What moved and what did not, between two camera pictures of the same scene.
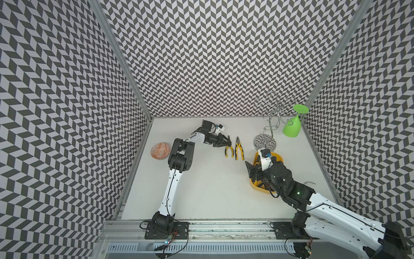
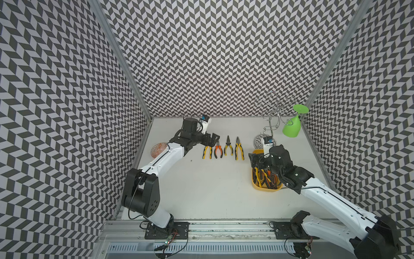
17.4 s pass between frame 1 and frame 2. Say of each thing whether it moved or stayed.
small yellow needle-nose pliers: stayed
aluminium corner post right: stayed
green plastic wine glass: stayed
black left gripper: moved
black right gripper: moved
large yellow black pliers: stayed
